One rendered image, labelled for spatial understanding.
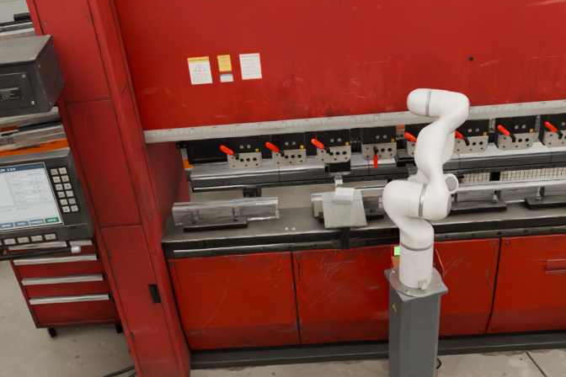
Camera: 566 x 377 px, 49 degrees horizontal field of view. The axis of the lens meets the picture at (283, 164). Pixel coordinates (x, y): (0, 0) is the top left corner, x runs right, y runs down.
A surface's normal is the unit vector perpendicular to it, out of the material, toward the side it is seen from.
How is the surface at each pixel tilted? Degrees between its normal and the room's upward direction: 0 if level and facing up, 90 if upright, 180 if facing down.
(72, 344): 0
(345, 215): 0
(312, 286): 90
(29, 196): 90
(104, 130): 90
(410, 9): 90
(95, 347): 0
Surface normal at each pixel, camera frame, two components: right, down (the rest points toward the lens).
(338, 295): 0.00, 0.51
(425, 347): 0.25, 0.48
